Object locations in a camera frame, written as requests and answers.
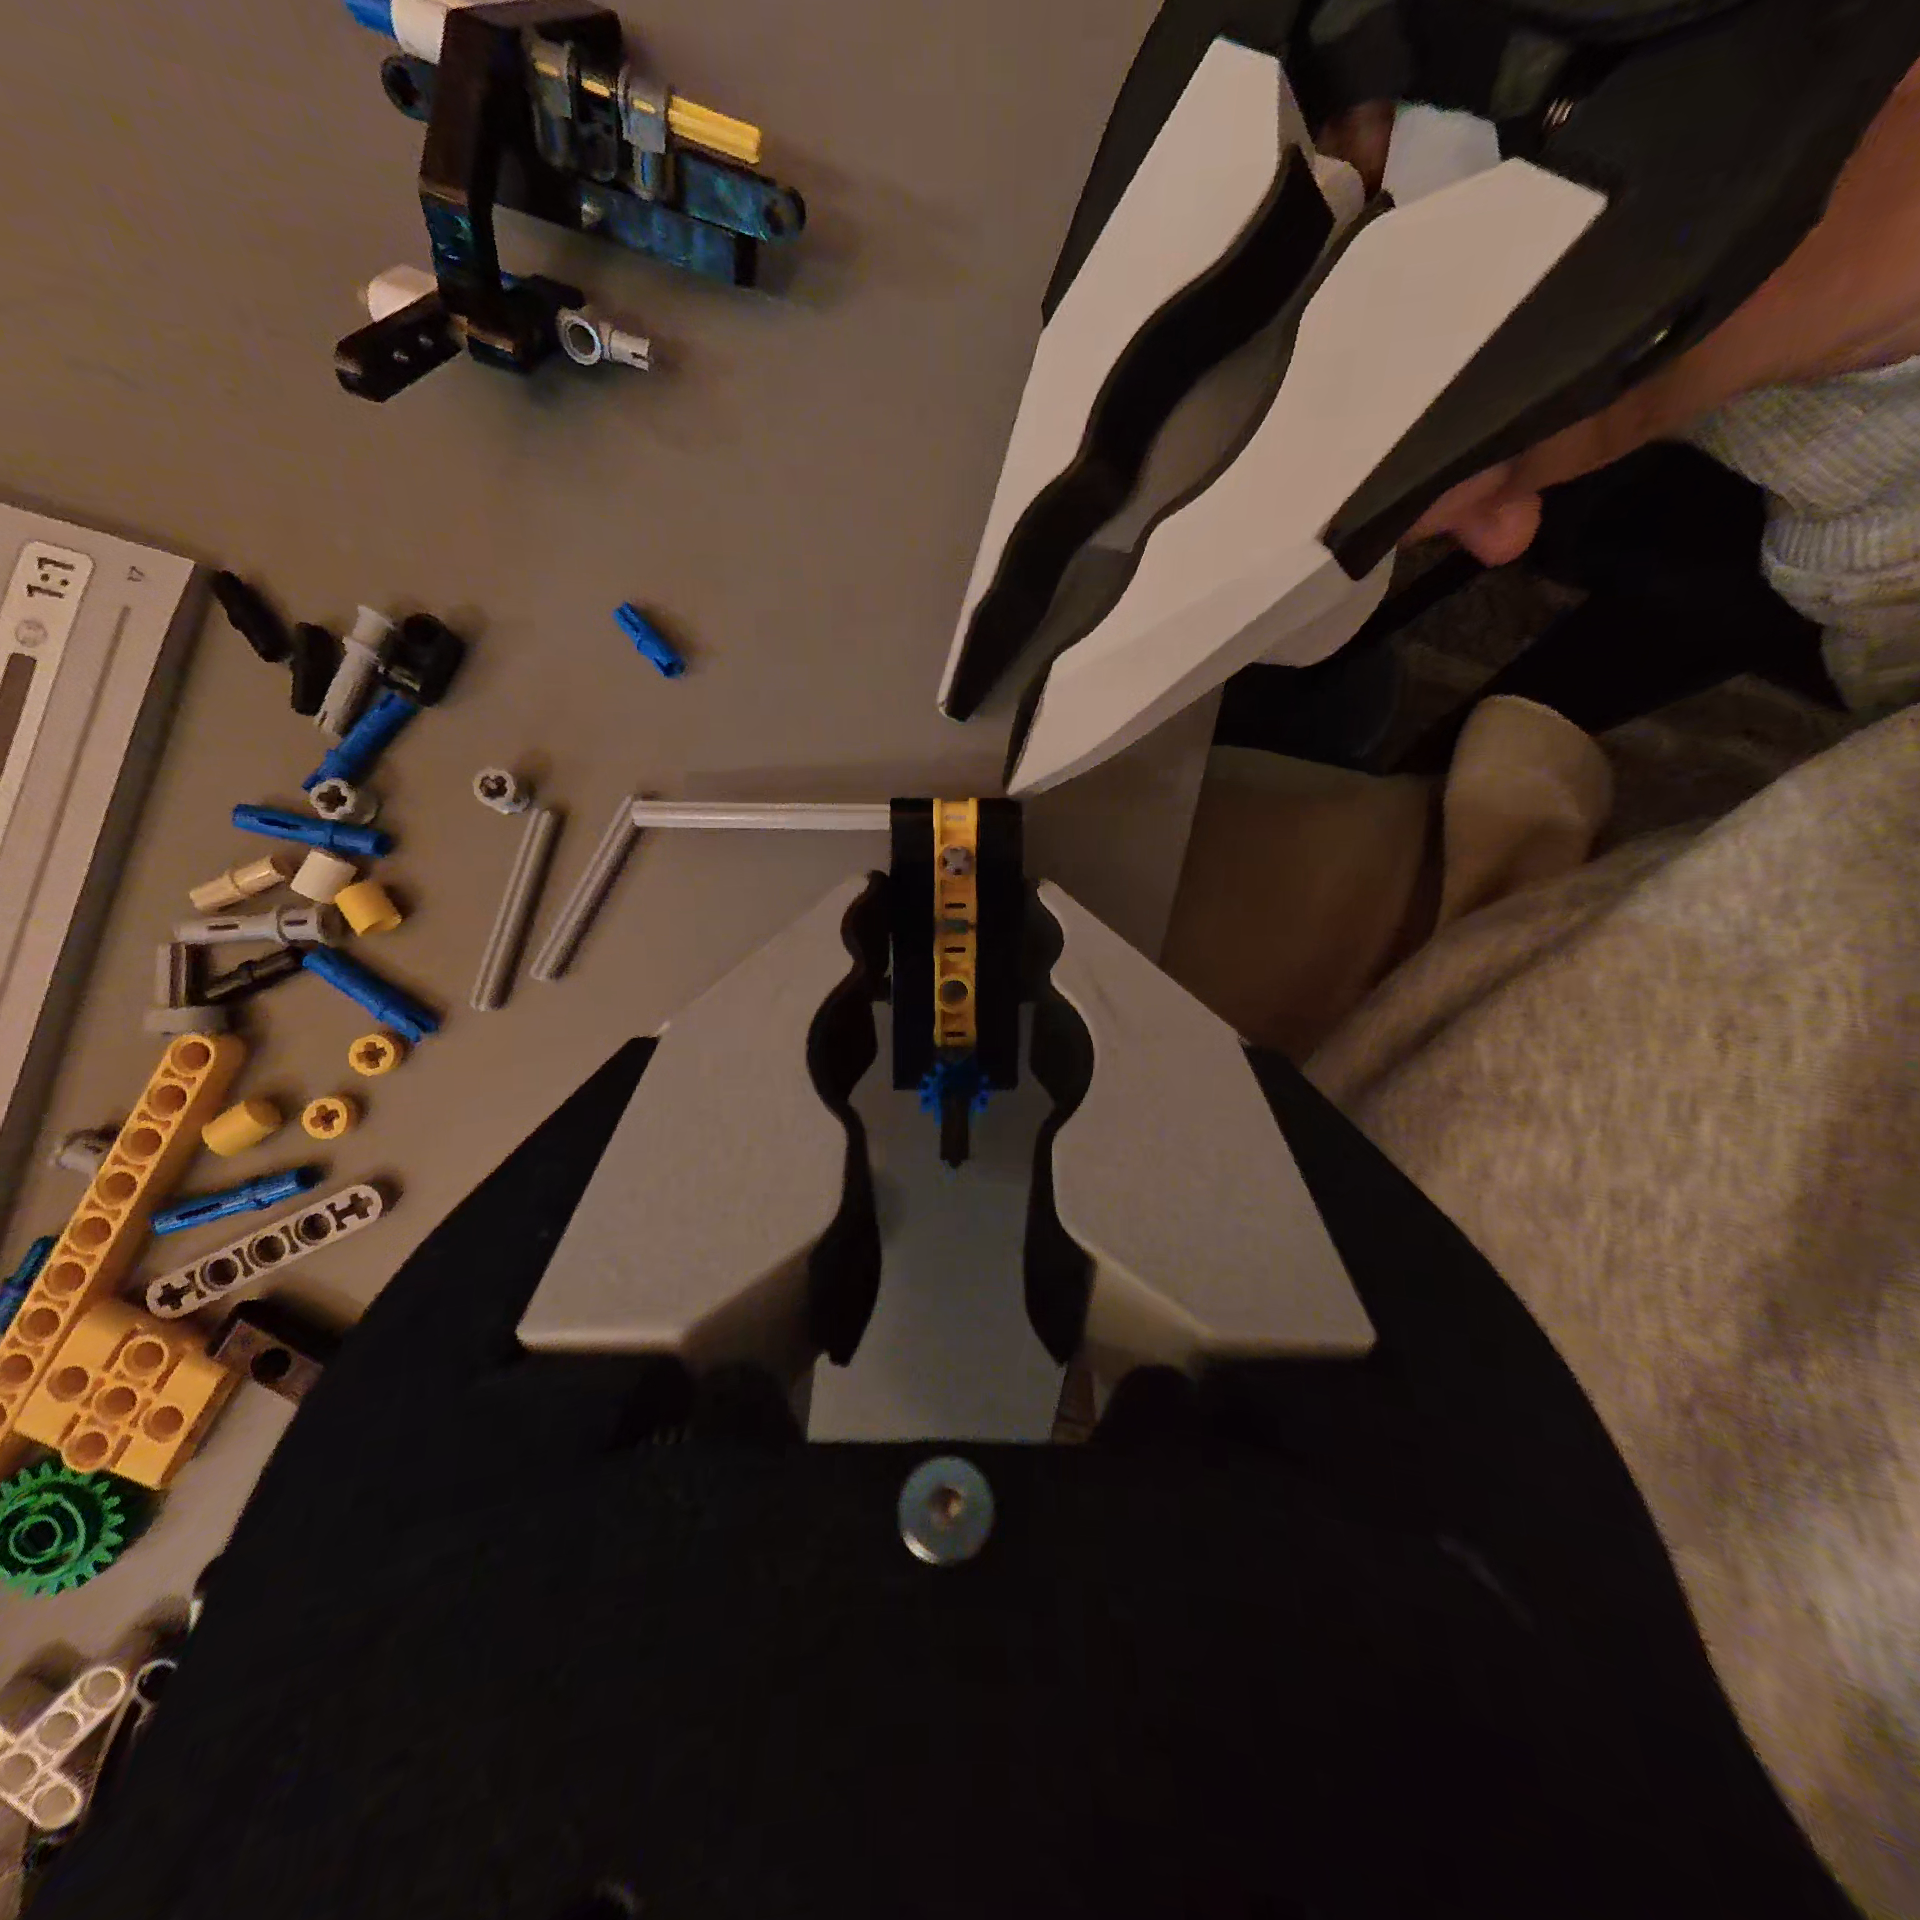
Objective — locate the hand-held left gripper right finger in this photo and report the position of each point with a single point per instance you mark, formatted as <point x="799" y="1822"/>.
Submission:
<point x="1215" y="1200"/>

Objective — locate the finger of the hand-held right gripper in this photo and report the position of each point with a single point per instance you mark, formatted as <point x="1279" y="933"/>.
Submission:
<point x="1426" y="376"/>
<point x="1187" y="225"/>

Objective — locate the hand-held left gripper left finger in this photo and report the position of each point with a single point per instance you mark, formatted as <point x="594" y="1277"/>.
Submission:
<point x="691" y="1200"/>

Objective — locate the black yellow lego assembly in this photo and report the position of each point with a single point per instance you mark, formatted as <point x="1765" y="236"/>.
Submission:
<point x="954" y="944"/>

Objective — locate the long grey lego axle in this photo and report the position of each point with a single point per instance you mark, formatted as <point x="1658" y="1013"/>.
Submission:
<point x="751" y="815"/>

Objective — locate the grey lego bush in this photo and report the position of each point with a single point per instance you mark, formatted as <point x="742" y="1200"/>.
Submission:
<point x="502" y="792"/>

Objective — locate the blue lego pin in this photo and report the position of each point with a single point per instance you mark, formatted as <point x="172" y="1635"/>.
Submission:
<point x="651" y="636"/>

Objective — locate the pile of loose lego pieces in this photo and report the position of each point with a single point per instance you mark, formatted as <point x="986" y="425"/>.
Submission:
<point x="120" y="1200"/>

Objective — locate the large black lego assembly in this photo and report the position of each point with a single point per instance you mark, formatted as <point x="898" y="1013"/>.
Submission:
<point x="466" y="180"/>

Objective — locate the lego instruction booklet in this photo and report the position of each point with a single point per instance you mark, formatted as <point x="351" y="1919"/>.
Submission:
<point x="91" y="781"/>

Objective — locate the person's right hand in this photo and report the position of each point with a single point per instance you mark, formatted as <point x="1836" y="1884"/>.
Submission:
<point x="1772" y="286"/>

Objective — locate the person's beige trousers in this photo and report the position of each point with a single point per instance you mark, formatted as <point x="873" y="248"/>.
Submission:
<point x="1517" y="811"/>

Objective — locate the person's grey sweatshirt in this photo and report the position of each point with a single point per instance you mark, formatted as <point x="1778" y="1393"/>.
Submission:
<point x="1725" y="1200"/>

